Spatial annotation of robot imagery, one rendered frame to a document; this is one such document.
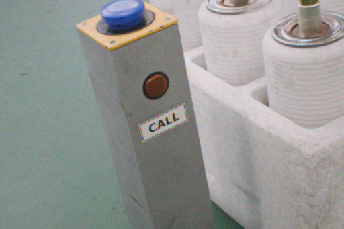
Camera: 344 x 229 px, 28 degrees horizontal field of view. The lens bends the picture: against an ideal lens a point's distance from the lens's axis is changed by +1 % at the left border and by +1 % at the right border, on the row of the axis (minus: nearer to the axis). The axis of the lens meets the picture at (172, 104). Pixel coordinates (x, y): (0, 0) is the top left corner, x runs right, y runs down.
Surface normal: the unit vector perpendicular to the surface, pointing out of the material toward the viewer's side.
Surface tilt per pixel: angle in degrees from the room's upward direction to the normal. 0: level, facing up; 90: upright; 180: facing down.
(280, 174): 90
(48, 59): 0
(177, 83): 90
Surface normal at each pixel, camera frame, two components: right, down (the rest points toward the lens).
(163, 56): 0.52, 0.37
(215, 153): -0.84, 0.39
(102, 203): -0.17, -0.84
